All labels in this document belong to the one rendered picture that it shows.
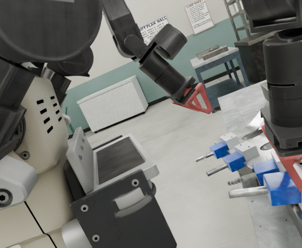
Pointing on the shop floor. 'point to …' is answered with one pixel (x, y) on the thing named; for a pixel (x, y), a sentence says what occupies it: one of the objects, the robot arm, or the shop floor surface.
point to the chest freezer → (113, 104)
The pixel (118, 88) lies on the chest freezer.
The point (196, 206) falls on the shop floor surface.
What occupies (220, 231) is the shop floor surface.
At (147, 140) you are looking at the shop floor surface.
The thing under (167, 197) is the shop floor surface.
